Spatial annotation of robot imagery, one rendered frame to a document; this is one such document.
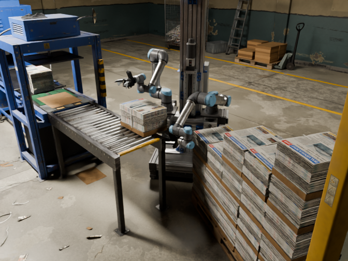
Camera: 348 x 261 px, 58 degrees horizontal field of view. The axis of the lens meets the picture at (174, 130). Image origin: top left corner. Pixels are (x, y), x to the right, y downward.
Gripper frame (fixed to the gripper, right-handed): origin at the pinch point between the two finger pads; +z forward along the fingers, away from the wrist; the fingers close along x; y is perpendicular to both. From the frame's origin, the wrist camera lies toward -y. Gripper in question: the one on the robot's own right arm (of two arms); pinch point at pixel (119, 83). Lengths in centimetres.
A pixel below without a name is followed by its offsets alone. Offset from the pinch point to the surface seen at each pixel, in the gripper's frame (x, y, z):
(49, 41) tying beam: 92, -18, 7
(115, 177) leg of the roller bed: -47, 57, 52
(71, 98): 99, 58, -21
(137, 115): -30.6, 19.6, 7.8
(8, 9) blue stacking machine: 311, -5, -76
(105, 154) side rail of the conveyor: -33, 41, 49
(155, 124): -43, 28, -4
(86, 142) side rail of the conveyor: -1, 47, 42
